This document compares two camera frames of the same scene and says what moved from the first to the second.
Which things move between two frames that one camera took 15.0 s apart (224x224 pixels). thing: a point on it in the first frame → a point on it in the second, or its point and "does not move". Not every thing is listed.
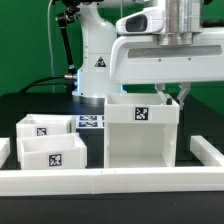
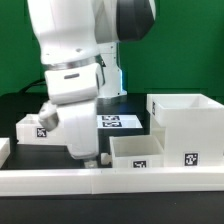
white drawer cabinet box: x=140 y=131 → x=189 y=128
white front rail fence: x=18 y=183 does not move
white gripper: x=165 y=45 → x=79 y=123
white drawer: x=52 y=151 → x=136 y=151
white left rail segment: x=5 y=150 does not move
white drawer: x=45 y=124 does not move
